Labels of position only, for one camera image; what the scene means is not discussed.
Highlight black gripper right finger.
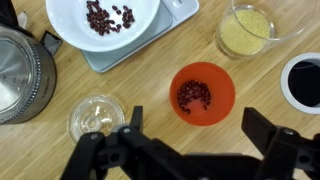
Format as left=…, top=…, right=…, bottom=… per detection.
left=241, top=107, right=320, bottom=180

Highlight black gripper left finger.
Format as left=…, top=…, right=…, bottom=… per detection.
left=59, top=105, right=208, bottom=180

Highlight dark red beans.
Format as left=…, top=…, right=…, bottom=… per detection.
left=85, top=0, right=136, bottom=36
left=176, top=79, right=212, bottom=115

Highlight red plastic cup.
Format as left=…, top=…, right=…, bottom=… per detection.
left=169, top=61, right=237, bottom=127

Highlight white bowl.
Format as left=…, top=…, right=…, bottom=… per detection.
left=45, top=0, right=161, bottom=53

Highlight small clear glass dish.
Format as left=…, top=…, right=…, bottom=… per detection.
left=67, top=94, right=126, bottom=144

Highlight white kitchen scale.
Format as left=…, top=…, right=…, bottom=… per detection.
left=80, top=0, right=200, bottom=74

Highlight glass electric kettle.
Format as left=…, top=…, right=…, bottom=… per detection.
left=0, top=0, right=64, bottom=125

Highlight white desk grommet ring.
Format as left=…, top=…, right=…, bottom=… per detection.
left=280, top=52, right=320, bottom=115

